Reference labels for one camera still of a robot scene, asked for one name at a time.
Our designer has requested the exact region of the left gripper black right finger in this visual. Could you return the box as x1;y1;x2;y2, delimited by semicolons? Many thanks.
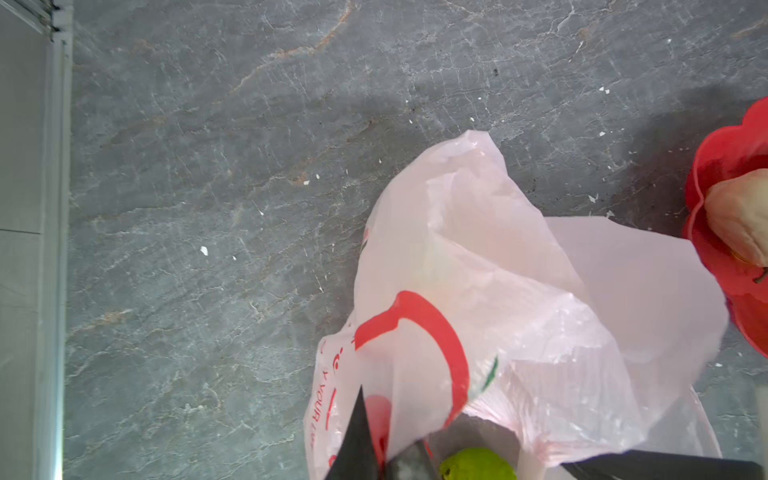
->
563;450;765;480

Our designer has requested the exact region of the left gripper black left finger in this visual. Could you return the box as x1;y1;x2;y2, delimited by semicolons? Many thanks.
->
325;388;381;480

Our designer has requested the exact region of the green fake lime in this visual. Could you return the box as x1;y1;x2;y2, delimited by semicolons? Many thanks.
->
439;447;517;480

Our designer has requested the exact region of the pink plastic bag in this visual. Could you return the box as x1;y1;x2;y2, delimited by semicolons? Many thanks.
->
304;130;728;479

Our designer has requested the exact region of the beige fake potato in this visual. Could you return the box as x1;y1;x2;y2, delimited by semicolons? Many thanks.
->
704;169;767;267

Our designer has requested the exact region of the red flower-shaped plastic bowl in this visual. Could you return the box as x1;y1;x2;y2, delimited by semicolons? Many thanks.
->
684;98;767;355

